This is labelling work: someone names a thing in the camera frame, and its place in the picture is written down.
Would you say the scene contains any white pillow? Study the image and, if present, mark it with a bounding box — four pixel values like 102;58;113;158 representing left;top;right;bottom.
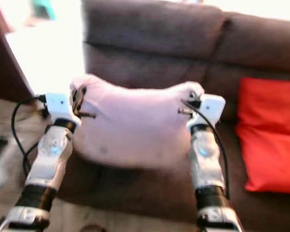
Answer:
70;73;205;170

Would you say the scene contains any dark brown fabric sofa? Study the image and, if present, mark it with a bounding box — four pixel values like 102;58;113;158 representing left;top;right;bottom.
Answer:
57;0;290;232

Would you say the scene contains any red pillow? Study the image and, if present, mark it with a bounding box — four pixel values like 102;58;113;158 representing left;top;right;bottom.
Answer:
235;77;290;194

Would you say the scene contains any dark brown wooden panel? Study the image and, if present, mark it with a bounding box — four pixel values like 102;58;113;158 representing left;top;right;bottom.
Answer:
0;0;35;103

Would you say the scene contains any teal plastic stool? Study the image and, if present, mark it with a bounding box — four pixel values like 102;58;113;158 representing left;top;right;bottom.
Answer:
30;0;57;21

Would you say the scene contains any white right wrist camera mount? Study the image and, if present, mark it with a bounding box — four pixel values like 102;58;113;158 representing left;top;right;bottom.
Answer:
187;94;226;131

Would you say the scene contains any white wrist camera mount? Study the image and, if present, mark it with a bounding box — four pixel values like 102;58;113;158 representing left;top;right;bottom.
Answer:
45;92;82;128
187;94;226;131

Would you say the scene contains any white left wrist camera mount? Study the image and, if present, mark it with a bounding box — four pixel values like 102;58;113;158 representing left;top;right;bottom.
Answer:
45;92;82;128

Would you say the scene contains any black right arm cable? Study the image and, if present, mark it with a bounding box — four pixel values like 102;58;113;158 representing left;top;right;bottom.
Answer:
183;100;231;200

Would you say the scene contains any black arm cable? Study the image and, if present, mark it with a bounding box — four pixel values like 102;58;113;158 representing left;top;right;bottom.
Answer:
11;95;47;175
183;100;231;200

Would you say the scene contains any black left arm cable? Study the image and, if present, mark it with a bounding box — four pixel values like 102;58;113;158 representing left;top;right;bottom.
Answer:
11;95;47;175

